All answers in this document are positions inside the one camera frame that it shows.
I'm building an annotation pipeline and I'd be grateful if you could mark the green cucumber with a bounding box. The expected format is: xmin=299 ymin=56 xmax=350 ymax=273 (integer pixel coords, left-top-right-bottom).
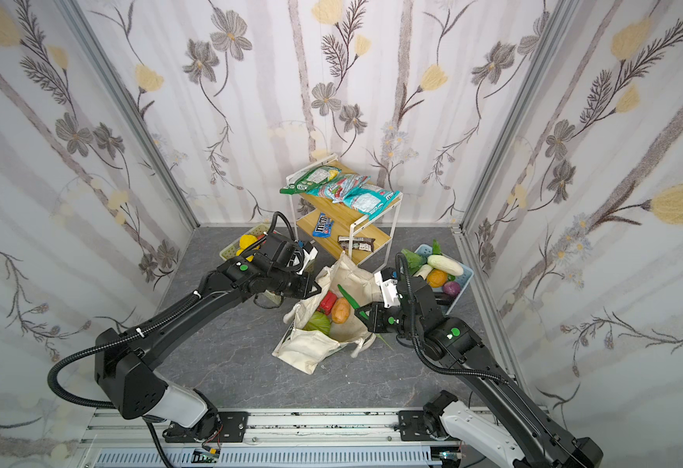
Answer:
xmin=338 ymin=286 xmax=396 ymax=355

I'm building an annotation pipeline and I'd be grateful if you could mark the red bell pepper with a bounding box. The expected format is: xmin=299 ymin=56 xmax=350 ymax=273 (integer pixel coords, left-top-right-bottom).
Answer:
xmin=316 ymin=291 xmax=338 ymax=316

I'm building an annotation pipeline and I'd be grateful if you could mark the orange potato vegetable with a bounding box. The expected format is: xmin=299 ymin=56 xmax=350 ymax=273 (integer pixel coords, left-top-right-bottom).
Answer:
xmin=330 ymin=298 xmax=352 ymax=325

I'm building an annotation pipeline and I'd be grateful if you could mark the green cabbage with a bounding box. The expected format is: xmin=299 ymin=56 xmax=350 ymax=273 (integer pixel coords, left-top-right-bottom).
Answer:
xmin=304 ymin=311 xmax=332 ymax=337

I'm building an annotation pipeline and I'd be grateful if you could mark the cream canvas grocery bag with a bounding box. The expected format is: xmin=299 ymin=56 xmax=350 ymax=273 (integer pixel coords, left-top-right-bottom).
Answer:
xmin=272 ymin=255 xmax=382 ymax=374

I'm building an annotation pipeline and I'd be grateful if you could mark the small purple onion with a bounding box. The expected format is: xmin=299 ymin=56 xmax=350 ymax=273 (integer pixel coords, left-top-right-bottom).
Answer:
xmin=442 ymin=281 xmax=462 ymax=298

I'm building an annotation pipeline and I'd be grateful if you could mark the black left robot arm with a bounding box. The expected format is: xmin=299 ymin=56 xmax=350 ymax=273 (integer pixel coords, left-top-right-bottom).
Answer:
xmin=47 ymin=212 xmax=321 ymax=443

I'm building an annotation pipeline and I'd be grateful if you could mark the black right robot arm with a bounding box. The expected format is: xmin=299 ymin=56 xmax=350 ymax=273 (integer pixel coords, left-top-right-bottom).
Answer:
xmin=355 ymin=253 xmax=604 ymax=467

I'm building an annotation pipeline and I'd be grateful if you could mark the teal red snack bag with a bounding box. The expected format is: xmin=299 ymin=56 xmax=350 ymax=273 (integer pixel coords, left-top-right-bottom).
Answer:
xmin=317 ymin=174 xmax=369 ymax=203

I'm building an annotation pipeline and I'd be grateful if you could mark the green snack bag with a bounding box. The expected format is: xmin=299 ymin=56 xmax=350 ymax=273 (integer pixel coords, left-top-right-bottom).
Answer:
xmin=279 ymin=165 xmax=340 ymax=195

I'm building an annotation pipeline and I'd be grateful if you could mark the teal white snack bag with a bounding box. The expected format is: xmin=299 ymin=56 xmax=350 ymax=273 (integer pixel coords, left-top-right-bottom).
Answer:
xmin=343 ymin=183 xmax=400 ymax=218

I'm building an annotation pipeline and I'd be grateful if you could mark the blue candy packet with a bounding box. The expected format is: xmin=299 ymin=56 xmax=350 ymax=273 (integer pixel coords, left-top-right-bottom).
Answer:
xmin=311 ymin=213 xmax=334 ymax=239

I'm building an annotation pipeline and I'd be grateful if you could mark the pale green perforated fruit basket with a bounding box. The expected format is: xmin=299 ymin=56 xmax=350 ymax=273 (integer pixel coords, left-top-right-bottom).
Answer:
xmin=220 ymin=222 xmax=282 ymax=308

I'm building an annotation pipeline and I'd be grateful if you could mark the yellow wrinkled bell pepper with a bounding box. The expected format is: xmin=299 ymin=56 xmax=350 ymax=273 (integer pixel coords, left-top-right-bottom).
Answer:
xmin=238 ymin=234 xmax=258 ymax=251

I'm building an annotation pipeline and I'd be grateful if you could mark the green leafy vegetable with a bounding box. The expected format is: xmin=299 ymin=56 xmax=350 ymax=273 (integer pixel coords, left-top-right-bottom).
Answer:
xmin=400 ymin=240 xmax=442 ymax=274

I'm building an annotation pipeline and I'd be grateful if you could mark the white shelf rack with wood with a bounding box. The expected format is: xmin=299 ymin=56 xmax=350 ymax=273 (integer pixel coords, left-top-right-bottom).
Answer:
xmin=284 ymin=153 xmax=404 ymax=264

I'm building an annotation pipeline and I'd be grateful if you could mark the brown chocolate bar wrapper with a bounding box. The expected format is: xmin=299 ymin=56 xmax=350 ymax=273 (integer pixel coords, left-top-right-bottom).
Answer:
xmin=338 ymin=236 xmax=375 ymax=253

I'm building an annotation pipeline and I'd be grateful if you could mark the white radish vegetable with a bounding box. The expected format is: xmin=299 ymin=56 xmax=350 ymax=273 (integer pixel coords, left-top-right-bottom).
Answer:
xmin=427 ymin=255 xmax=464 ymax=277

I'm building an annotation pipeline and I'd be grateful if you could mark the light blue vegetable basket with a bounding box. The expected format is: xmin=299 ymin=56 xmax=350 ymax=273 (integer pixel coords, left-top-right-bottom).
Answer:
xmin=403 ymin=241 xmax=473 ymax=315

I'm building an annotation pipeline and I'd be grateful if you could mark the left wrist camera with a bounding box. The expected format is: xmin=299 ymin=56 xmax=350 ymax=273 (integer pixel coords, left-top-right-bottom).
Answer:
xmin=260 ymin=231 xmax=318 ymax=274

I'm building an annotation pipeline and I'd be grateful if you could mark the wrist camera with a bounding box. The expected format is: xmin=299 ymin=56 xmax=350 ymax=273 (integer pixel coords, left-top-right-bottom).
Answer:
xmin=260 ymin=231 xmax=318 ymax=274
xmin=374 ymin=267 xmax=400 ymax=308

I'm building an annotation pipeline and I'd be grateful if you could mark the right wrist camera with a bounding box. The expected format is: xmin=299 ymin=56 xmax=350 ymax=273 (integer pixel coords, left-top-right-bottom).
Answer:
xmin=374 ymin=267 xmax=400 ymax=308

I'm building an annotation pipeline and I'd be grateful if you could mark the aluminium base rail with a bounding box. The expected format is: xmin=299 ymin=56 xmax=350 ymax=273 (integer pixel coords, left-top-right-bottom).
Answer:
xmin=74 ymin=408 xmax=565 ymax=468

